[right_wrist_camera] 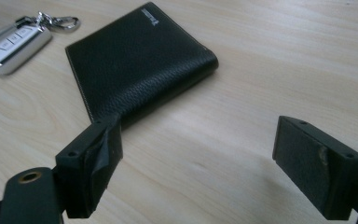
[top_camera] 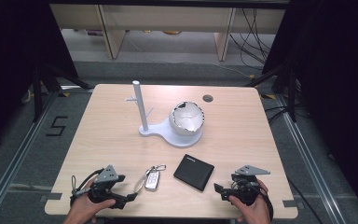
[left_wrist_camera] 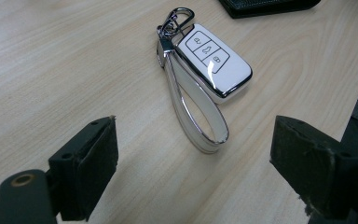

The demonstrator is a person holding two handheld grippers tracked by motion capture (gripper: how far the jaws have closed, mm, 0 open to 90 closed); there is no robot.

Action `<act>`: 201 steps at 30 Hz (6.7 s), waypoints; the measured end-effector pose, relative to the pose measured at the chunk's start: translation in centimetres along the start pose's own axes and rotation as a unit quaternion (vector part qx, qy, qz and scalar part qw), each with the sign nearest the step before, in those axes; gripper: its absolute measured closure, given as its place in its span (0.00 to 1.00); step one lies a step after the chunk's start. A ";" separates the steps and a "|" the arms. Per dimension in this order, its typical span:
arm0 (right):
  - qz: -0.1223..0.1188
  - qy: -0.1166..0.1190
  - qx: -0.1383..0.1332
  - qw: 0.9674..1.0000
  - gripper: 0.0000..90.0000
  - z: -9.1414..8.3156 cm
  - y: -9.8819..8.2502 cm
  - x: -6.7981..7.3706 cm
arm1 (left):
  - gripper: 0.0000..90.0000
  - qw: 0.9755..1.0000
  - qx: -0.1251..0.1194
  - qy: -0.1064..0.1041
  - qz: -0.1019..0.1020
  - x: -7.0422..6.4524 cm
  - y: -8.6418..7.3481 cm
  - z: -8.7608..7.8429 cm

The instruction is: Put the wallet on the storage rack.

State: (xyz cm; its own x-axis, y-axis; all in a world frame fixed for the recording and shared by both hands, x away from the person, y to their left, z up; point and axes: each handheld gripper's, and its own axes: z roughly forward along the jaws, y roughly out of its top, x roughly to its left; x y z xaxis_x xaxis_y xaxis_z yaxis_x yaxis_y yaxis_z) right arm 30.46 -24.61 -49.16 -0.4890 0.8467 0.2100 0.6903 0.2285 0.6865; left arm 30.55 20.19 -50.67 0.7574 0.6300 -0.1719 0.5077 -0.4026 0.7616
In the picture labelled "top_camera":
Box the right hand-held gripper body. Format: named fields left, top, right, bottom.
left=228, top=164, right=271, bottom=207

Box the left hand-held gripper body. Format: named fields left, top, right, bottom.
left=88, top=164, right=128, bottom=210

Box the silver car key with ring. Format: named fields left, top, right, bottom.
left=132, top=163, right=168, bottom=194

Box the black wallet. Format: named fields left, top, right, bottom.
left=172, top=153, right=215, bottom=192

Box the person's right hand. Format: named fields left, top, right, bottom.
left=228, top=178, right=272, bottom=224

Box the person's left hand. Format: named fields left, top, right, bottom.
left=62, top=179, right=117, bottom=224

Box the black tape strip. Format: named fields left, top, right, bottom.
left=282, top=199, right=306, bottom=209
left=39, top=192, right=62, bottom=203

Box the white stand with pole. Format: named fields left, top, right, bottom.
left=125, top=79, right=205, bottom=148

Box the white bowl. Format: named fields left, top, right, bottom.
left=168, top=101, right=206, bottom=137

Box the black metal stand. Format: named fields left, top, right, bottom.
left=244, top=61, right=300, bottom=123
left=32, top=61, right=95, bottom=123

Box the black curtain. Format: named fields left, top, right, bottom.
left=262, top=0, right=358, bottom=216
left=0, top=0, right=79, bottom=157

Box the beige wooden desk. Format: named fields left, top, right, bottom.
left=48, top=3, right=287, bottom=63

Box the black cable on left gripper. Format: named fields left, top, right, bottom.
left=70, top=167, right=105, bottom=208

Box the black strap on right gripper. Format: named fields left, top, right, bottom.
left=259, top=186, right=275, bottom=222

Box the aluminium floor rail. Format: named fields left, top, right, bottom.
left=274, top=92, right=351, bottom=224
left=0, top=89, right=61, bottom=224

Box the bundle of black cables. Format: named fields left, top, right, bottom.
left=228, top=7, right=279, bottom=71

